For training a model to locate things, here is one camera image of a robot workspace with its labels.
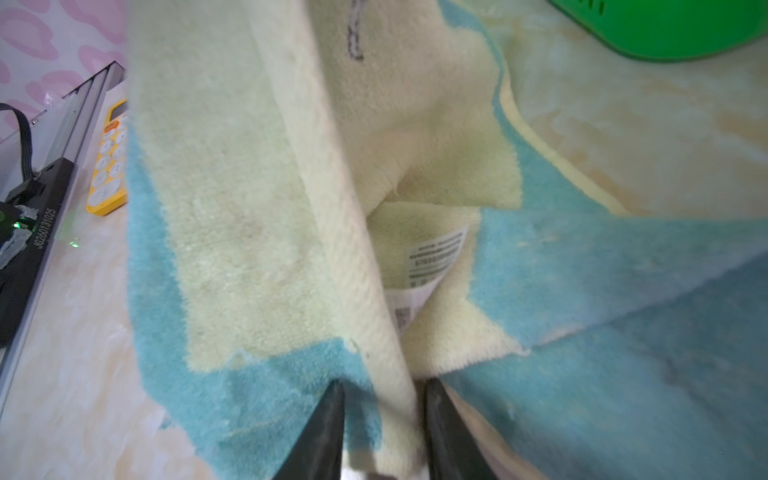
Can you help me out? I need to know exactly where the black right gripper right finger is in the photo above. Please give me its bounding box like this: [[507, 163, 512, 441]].
[[423, 379, 497, 480]]

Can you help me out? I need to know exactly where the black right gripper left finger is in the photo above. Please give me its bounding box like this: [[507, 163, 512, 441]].
[[273, 379, 345, 480]]

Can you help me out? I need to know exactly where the pale green towel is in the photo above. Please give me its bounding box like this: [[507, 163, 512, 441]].
[[127, 1, 767, 479]]

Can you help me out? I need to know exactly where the yellow calculator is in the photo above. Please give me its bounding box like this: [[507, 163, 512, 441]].
[[86, 98, 128, 217]]

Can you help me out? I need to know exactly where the green plastic basket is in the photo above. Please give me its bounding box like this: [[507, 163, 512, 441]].
[[552, 0, 767, 62]]

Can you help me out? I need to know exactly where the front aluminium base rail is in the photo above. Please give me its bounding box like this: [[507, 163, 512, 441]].
[[1, 62, 125, 403]]

